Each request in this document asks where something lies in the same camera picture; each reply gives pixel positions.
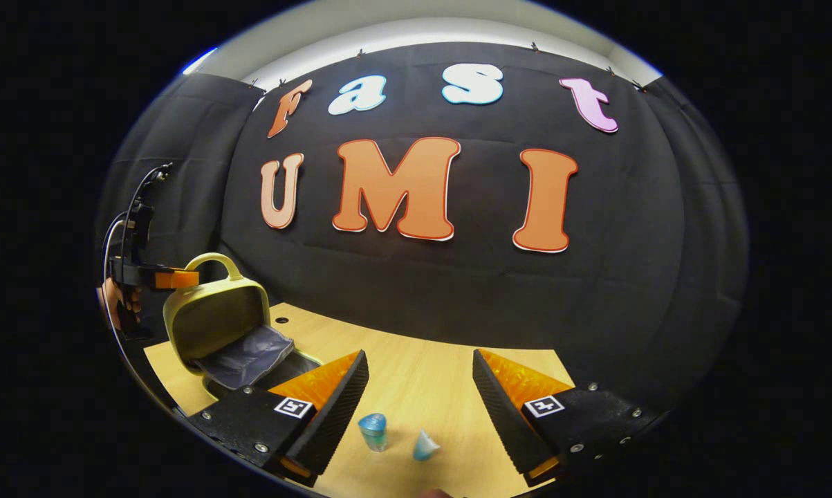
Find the pale yellow suitcase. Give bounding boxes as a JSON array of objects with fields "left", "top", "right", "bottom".
[{"left": 163, "top": 252, "right": 323, "bottom": 398}]

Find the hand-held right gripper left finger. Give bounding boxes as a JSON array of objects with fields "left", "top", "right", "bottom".
[{"left": 187, "top": 349, "right": 370, "bottom": 487}]

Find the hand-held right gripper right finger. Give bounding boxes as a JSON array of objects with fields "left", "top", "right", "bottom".
[{"left": 472, "top": 349, "right": 665, "bottom": 487}]

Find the black backdrop cloth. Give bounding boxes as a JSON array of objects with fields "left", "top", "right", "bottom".
[{"left": 96, "top": 41, "right": 750, "bottom": 416}]

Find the pale blue tube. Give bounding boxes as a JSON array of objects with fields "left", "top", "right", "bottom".
[{"left": 413, "top": 429, "right": 441, "bottom": 462}]

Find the blue glass bottle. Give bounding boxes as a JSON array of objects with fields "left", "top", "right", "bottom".
[{"left": 358, "top": 413, "right": 389, "bottom": 452}]

